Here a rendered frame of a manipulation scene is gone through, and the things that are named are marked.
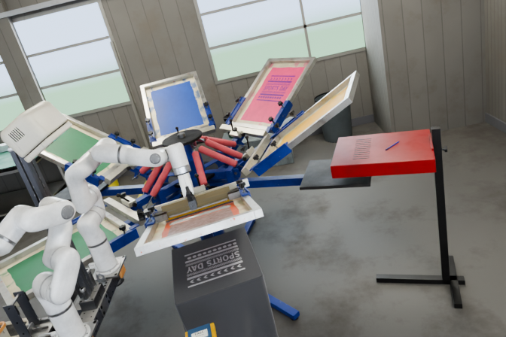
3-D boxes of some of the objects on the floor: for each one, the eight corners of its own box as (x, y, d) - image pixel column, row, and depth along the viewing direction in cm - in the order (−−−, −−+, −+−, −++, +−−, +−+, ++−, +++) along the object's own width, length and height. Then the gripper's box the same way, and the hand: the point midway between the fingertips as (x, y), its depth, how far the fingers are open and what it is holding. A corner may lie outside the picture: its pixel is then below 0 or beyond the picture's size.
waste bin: (351, 128, 609) (345, 87, 586) (359, 139, 564) (353, 96, 542) (318, 135, 612) (312, 95, 590) (324, 147, 567) (317, 104, 545)
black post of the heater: (459, 259, 317) (452, 110, 273) (470, 308, 274) (463, 142, 230) (378, 259, 339) (358, 121, 295) (375, 305, 296) (352, 151, 252)
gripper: (190, 169, 176) (202, 208, 177) (190, 166, 193) (202, 201, 195) (172, 175, 175) (185, 214, 177) (175, 171, 192) (186, 206, 194)
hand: (193, 205), depth 186 cm, fingers open, 8 cm apart
